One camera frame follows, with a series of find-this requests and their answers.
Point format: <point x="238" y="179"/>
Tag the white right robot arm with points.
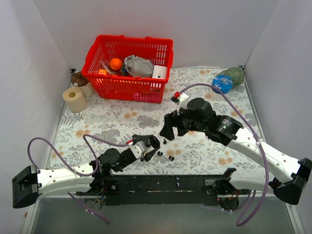
<point x="283" y="175"/>

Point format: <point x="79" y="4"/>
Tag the floral patterned table mat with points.
<point x="87" y="134"/>

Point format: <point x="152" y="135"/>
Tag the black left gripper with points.
<point x="147" y="147"/>

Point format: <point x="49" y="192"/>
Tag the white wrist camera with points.
<point x="181" y="99"/>
<point x="138" y="149"/>

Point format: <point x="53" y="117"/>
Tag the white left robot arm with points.
<point x="33" y="184"/>

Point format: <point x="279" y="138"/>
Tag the red plastic shopping basket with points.
<point x="106" y="47"/>

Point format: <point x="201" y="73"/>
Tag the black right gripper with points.
<point x="175" y="122"/>

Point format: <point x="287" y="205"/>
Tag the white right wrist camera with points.
<point x="181" y="99"/>

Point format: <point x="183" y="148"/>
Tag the clear snack packet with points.
<point x="105" y="64"/>

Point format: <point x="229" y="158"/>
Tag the crumpled grey plastic bag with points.
<point x="139" y="67"/>

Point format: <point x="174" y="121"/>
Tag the white small box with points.
<point x="159" y="72"/>

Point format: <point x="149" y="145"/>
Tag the beige paper roll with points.
<point x="74" y="99"/>

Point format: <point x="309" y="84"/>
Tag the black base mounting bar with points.
<point x="165" y="189"/>

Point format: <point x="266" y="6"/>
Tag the green avocado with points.
<point x="236" y="74"/>

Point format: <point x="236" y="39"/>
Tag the glossy black earbud charging case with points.
<point x="154" y="142"/>

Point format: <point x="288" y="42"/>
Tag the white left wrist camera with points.
<point x="138" y="149"/>

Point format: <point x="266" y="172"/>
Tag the orange fruit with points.
<point x="115" y="64"/>

